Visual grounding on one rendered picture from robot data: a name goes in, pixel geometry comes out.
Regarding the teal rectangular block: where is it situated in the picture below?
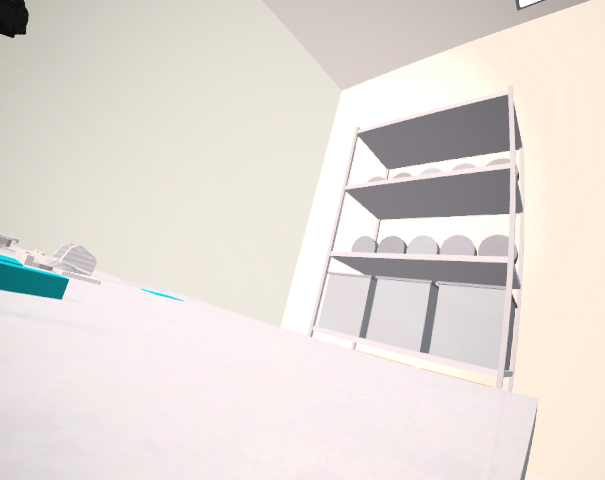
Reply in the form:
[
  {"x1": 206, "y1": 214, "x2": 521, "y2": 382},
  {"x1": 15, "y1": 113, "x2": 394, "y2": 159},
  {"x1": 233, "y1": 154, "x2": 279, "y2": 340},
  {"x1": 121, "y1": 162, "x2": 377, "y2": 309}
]
[{"x1": 0, "y1": 261, "x2": 69, "y2": 300}]

